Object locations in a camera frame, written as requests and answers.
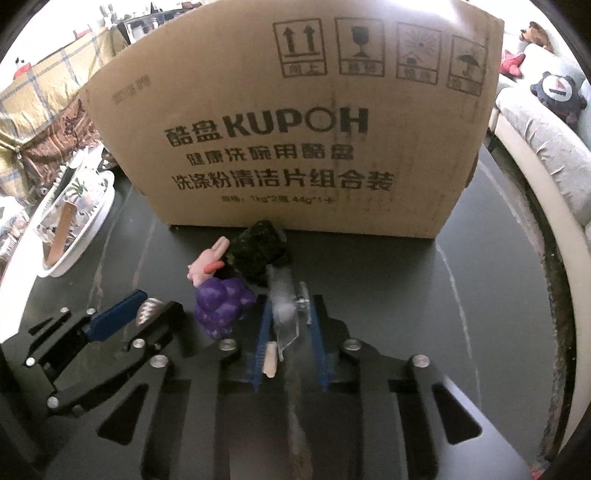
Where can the black marble desktop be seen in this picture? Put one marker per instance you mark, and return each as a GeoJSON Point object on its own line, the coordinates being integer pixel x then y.
{"type": "Point", "coordinates": [415, 300]}

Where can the red desk clock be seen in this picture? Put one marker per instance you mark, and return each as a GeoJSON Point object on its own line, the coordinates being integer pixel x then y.
{"type": "Point", "coordinates": [81, 33]}

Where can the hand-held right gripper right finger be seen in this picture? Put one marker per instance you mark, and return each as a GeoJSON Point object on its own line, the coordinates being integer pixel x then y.
{"type": "Point", "coordinates": [317, 344]}

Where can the purple grape toy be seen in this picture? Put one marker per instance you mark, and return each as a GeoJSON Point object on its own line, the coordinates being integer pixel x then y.
{"type": "Point", "coordinates": [221, 304]}

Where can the dark round ship cushion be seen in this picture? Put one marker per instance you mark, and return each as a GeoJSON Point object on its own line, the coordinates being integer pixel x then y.
{"type": "Point", "coordinates": [558, 90]}

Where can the pink rabbit toy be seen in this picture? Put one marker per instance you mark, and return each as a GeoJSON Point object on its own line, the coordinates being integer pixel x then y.
{"type": "Point", "coordinates": [205, 267]}

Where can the cream cone toy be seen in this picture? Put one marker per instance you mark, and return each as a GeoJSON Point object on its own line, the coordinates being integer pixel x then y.
{"type": "Point", "coordinates": [270, 364]}

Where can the brown cardboard box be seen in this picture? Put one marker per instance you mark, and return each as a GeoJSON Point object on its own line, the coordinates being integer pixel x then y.
{"type": "Point", "coordinates": [277, 152]}

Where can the red star plush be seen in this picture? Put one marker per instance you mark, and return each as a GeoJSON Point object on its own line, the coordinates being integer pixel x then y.
{"type": "Point", "coordinates": [511, 62]}

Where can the yellow plaid blanket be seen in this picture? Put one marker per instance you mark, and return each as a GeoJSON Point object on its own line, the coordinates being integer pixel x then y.
{"type": "Point", "coordinates": [41, 87]}

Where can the brown toy football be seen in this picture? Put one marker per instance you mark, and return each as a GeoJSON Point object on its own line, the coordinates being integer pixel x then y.
{"type": "Point", "coordinates": [150, 310]}

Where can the white camera red base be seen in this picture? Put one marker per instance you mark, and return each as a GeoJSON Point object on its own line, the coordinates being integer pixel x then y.
{"type": "Point", "coordinates": [21, 68]}

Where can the clear plastic goblet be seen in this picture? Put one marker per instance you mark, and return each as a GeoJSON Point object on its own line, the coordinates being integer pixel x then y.
{"type": "Point", "coordinates": [286, 309]}

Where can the black piano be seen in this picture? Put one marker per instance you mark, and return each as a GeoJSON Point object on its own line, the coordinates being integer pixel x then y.
{"type": "Point", "coordinates": [143, 27]}

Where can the white round tray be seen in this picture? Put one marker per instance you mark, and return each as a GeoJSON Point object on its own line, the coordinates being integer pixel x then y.
{"type": "Point", "coordinates": [92, 240]}

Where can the brown patterned blanket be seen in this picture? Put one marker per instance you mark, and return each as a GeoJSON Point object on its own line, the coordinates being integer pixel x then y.
{"type": "Point", "coordinates": [55, 134]}

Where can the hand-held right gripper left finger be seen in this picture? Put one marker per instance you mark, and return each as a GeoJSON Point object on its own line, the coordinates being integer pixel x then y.
{"type": "Point", "coordinates": [261, 344]}

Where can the black fuzzy toy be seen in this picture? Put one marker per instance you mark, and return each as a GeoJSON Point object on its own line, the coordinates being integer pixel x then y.
{"type": "Point", "coordinates": [258, 256]}

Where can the brown plush animal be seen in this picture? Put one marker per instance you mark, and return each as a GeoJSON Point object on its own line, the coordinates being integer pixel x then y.
{"type": "Point", "coordinates": [536, 36]}

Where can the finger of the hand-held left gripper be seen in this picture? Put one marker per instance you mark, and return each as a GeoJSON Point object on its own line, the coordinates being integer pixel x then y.
{"type": "Point", "coordinates": [115, 316]}
{"type": "Point", "coordinates": [161, 325]}

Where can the white floral basket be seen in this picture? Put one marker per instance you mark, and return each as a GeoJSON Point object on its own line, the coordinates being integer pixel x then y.
{"type": "Point", "coordinates": [69, 207]}

